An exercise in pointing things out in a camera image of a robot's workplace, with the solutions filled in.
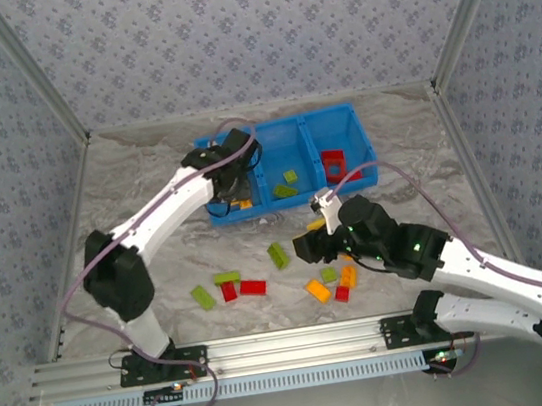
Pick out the long red lego brick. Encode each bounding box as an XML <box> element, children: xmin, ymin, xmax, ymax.
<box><xmin>238</xmin><ymin>276</ymin><xmax>270</xmax><ymax>299</ymax></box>

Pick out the orange curved lego brick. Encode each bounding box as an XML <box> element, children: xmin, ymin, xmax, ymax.
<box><xmin>303</xmin><ymin>277</ymin><xmax>334</xmax><ymax>307</ymax></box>

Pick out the blue three-compartment bin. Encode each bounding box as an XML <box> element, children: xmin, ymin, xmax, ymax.
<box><xmin>190</xmin><ymin>98</ymin><xmax>386</xmax><ymax>229</ymax></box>

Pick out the small black controller board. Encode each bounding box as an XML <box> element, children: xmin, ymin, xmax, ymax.
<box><xmin>142</xmin><ymin>382</ymin><xmax>186</xmax><ymax>406</ymax></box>
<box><xmin>421</xmin><ymin>346</ymin><xmax>461</xmax><ymax>375</ymax></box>

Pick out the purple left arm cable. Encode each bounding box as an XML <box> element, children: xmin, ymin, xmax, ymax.
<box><xmin>35</xmin><ymin>114</ymin><xmax>296</xmax><ymax>406</ymax></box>

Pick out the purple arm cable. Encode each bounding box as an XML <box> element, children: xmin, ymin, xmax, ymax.
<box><xmin>35</xmin><ymin>114</ymin><xmax>296</xmax><ymax>406</ymax></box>
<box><xmin>324</xmin><ymin>137</ymin><xmax>542</xmax><ymax>392</ymax></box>

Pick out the red lego frame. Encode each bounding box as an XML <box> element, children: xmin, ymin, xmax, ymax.
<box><xmin>321</xmin><ymin>156</ymin><xmax>352</xmax><ymax>186</ymax></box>

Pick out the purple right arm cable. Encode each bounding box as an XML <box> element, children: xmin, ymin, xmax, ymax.
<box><xmin>324</xmin><ymin>137</ymin><xmax>542</xmax><ymax>392</ymax></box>

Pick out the thin grey wall base strip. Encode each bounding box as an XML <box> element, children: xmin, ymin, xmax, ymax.
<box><xmin>87</xmin><ymin>80</ymin><xmax>434</xmax><ymax>138</ymax></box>

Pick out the aluminium mounting rail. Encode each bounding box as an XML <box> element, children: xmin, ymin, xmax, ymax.
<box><xmin>24</xmin><ymin>292</ymin><xmax>542</xmax><ymax>405</ymax></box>

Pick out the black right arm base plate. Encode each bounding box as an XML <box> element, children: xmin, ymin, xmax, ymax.
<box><xmin>378</xmin><ymin>307</ymin><xmax>456</xmax><ymax>350</ymax></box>

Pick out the aluminium side frame rail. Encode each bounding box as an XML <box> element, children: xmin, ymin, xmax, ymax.
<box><xmin>18</xmin><ymin>134</ymin><xmax>123</xmax><ymax>364</ymax></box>
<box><xmin>428</xmin><ymin>74</ymin><xmax>526</xmax><ymax>272</ymax></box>

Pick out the light blue slotted cable duct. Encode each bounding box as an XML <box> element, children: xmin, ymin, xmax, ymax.
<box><xmin>50</xmin><ymin>348</ymin><xmax>430</xmax><ymax>406</ymax></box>

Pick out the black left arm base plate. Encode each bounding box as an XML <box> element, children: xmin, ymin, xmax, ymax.
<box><xmin>116</xmin><ymin>341</ymin><xmax>212</xmax><ymax>390</ymax></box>

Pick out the aluminium frame post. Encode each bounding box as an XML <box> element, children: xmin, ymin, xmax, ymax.
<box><xmin>0</xmin><ymin>0</ymin><xmax>93</xmax><ymax>154</ymax></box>
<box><xmin>417</xmin><ymin>0</ymin><xmax>535</xmax><ymax>91</ymax></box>

